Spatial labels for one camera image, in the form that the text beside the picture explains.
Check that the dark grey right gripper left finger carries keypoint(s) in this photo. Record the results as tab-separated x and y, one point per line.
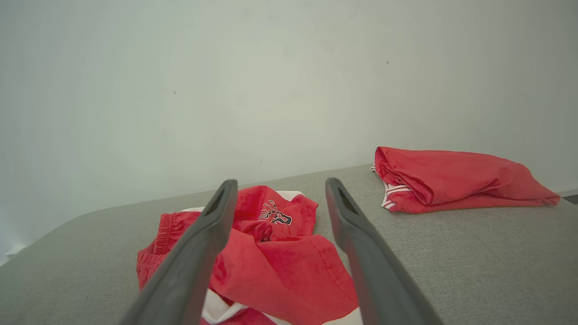
194	262

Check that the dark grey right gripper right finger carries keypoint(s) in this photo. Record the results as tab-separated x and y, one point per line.
375	271

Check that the red shorts with white trim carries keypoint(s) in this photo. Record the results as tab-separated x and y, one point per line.
289	271

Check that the red basketball jersey with numbers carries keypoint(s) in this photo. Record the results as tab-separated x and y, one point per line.
460	178

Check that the grey fabric sofa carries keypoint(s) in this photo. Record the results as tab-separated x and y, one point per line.
474	262

